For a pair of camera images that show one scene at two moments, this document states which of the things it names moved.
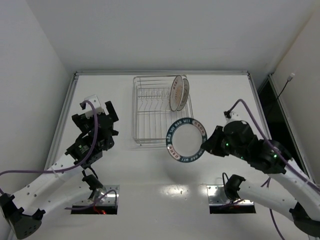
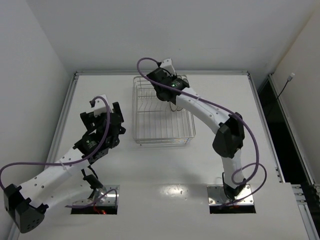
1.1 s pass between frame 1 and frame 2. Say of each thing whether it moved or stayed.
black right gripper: moved
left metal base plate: stayed
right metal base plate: stayed
